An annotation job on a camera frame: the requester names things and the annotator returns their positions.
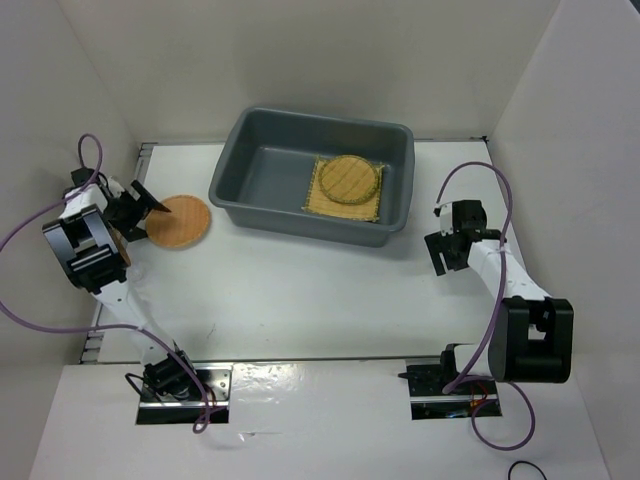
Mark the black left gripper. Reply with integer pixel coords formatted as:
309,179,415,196
103,181,170,242

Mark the round orange wicker basket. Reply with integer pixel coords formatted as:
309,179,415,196
145,194,211,249

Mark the square bamboo mat tray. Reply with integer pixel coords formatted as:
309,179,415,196
302,155,385,222

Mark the round green-rimmed bamboo tray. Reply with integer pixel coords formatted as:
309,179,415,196
318,155,381,205

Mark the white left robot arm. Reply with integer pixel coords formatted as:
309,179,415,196
42,167,199,400

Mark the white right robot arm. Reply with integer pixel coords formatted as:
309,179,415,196
425,200,574,393

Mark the grey plastic bin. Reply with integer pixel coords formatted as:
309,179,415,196
208,107,415,247

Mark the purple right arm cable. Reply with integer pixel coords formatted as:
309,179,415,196
433,162,536,450

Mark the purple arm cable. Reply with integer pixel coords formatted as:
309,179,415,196
433,162,536,450
0,133,226,434

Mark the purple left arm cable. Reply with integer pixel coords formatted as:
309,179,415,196
0,133,226,434

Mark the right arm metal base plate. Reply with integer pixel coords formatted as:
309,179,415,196
397,356,502,421

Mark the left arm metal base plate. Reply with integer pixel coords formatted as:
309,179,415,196
125,363,232,425

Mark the black cable loop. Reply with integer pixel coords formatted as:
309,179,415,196
508,460,548,480

